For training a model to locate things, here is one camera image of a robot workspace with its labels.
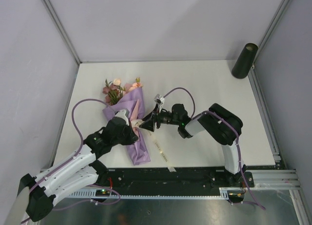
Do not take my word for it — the purple wrapping paper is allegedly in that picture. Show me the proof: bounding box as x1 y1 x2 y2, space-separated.
103 85 151 165

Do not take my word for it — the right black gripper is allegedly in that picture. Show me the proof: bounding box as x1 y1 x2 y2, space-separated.
139 103 180 132

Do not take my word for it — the white slotted cable duct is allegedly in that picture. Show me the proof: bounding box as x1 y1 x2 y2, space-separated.
66 188 244 200

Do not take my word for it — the black cylindrical vase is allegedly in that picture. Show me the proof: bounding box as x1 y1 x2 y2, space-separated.
231 43 258 79

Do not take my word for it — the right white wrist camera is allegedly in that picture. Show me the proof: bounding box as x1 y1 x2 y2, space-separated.
154 94 165 112

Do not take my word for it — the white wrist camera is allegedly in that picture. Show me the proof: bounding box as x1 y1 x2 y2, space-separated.
154 94 165 112
114 109 130 126

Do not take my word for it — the cream printed ribbon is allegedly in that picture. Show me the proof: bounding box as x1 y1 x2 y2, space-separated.
131 120 176 172

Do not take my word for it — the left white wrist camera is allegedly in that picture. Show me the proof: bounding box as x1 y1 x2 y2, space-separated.
114 109 130 126

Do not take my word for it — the pink artificial flower bunch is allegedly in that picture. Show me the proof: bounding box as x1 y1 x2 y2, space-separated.
102 77 143 105

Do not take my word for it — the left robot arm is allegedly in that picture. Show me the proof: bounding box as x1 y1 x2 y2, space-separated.
19 118 139 222

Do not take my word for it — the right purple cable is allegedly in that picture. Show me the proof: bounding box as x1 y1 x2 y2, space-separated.
162 87 266 210

